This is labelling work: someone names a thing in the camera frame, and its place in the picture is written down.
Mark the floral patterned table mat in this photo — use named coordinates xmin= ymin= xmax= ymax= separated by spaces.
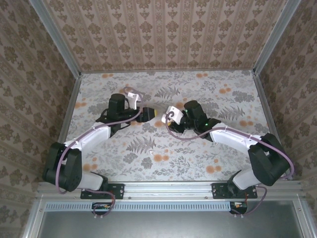
xmin=55 ymin=70 xmax=285 ymax=183

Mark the aluminium side rail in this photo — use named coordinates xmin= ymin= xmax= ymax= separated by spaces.
xmin=47 ymin=74 xmax=82 ymax=181
xmin=252 ymin=71 xmax=293 ymax=180

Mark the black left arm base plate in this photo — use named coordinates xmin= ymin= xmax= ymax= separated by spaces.
xmin=80 ymin=182 xmax=124 ymax=200

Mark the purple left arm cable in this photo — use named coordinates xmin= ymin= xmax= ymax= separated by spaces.
xmin=56 ymin=86 xmax=145 ymax=220

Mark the aluminium frame post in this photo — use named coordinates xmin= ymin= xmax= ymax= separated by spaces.
xmin=254 ymin=0 xmax=302 ymax=75
xmin=29 ymin=0 xmax=82 ymax=77

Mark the aluminium back rail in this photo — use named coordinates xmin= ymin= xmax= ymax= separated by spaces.
xmin=80 ymin=68 xmax=256 ymax=74

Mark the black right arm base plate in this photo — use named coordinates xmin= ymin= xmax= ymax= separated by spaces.
xmin=211 ymin=182 xmax=258 ymax=200

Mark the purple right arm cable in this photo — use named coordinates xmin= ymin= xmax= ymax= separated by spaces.
xmin=165 ymin=110 xmax=295 ymax=219

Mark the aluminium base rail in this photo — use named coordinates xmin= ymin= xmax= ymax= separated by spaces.
xmin=37 ymin=181 xmax=303 ymax=200

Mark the slotted grey cable duct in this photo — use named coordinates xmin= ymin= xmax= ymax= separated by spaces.
xmin=46 ymin=201 xmax=235 ymax=211

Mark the grey metal panel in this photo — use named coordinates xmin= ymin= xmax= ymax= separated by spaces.
xmin=24 ymin=200 xmax=315 ymax=238

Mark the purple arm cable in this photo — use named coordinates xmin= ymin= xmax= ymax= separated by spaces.
xmin=56 ymin=86 xmax=145 ymax=220
xmin=165 ymin=110 xmax=295 ymax=219

